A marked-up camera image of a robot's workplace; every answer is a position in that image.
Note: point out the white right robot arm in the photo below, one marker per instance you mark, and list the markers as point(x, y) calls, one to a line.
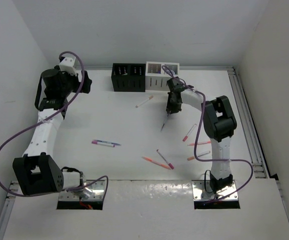
point(219, 124)

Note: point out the white slotted pen holder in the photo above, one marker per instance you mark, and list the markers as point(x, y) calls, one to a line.
point(156, 78)

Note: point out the red pen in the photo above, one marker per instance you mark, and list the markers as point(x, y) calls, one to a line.
point(199, 143)

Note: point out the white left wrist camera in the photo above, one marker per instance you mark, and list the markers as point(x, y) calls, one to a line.
point(68, 65)

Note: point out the dark blue pen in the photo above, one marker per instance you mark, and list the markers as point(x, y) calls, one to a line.
point(164, 122)

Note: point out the beige capped white marker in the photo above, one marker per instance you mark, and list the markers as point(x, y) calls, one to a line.
point(144, 101)

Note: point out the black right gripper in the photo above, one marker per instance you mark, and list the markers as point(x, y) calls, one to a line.
point(174, 109)

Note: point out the peach capped white marker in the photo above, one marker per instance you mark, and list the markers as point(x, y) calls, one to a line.
point(199, 155)

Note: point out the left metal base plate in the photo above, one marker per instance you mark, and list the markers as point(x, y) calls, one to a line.
point(92, 193)

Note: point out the pink capped white marker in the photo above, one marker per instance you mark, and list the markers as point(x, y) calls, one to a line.
point(189, 132)

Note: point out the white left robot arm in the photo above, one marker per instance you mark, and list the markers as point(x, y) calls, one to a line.
point(36, 171)

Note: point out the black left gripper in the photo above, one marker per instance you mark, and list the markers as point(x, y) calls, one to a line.
point(72, 77)

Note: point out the magenta capped white marker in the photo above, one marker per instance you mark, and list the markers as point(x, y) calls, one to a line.
point(170, 166)

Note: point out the orange pen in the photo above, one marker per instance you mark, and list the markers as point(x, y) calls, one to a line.
point(156, 163)

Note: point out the metal base plate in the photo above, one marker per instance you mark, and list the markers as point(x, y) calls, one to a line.
point(202, 192)
point(92, 193)

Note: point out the black slotted pen holder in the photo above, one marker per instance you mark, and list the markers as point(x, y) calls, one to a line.
point(128, 77)

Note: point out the purple capped white marker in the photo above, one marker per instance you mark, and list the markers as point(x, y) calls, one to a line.
point(103, 144)

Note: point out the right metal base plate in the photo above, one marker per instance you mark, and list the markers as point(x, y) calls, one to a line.
point(202, 192)

